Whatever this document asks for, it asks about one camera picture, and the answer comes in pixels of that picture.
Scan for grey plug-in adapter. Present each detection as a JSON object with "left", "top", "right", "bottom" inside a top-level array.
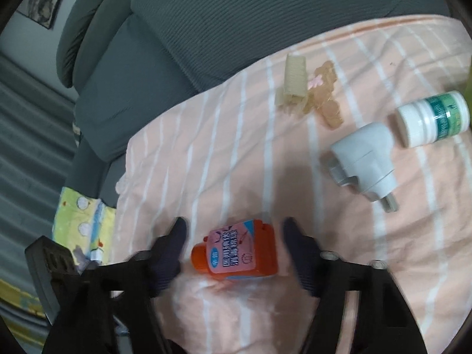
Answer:
[{"left": 319, "top": 122, "right": 399, "bottom": 213}]

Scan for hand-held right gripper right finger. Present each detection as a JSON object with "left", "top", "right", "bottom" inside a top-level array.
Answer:
[{"left": 282, "top": 217, "right": 428, "bottom": 354}]

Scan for grey sofa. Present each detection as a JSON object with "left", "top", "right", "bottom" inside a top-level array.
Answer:
[{"left": 55, "top": 0, "right": 452, "bottom": 207}]

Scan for white bottle green label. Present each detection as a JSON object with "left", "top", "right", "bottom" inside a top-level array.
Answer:
[{"left": 396, "top": 90, "right": 471, "bottom": 149}]

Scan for orange bottle pink label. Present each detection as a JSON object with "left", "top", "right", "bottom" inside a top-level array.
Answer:
[{"left": 191, "top": 219, "right": 276, "bottom": 279}]

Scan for yellow cartoon printed cloth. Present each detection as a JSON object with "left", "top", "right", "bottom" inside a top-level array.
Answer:
[{"left": 52, "top": 186, "right": 119, "bottom": 266}]

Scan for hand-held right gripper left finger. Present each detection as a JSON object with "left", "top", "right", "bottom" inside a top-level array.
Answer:
[{"left": 40, "top": 217, "right": 190, "bottom": 354}]

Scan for peach striped blanket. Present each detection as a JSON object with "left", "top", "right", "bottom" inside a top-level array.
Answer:
[{"left": 111, "top": 15, "right": 472, "bottom": 354}]

